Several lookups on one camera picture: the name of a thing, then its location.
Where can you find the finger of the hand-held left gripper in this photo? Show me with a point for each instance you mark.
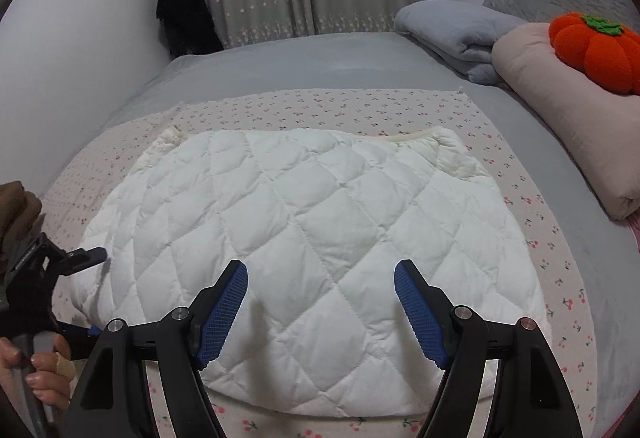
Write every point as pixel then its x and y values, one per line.
pixel 80 335
pixel 82 258

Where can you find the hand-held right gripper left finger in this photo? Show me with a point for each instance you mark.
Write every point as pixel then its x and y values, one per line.
pixel 220 313

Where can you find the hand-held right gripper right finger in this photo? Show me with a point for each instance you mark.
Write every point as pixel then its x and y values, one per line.
pixel 420 313

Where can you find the white quilted blanket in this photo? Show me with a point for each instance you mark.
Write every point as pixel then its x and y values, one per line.
pixel 300 243

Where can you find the person's left forearm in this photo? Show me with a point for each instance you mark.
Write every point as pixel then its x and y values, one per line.
pixel 15 208

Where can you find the person's left hand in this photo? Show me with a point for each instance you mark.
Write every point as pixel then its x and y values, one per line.
pixel 47 390

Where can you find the cherry print bed mat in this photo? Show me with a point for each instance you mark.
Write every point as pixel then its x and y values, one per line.
pixel 350 110

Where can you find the pink pillow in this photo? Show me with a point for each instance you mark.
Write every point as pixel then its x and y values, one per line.
pixel 560 108

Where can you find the black hanging garment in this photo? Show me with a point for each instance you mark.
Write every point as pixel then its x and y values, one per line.
pixel 185 13

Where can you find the grey folded blanket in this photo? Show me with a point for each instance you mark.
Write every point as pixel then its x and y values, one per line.
pixel 450 25

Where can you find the orange pumpkin cushion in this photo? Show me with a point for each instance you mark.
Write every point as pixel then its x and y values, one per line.
pixel 595 53

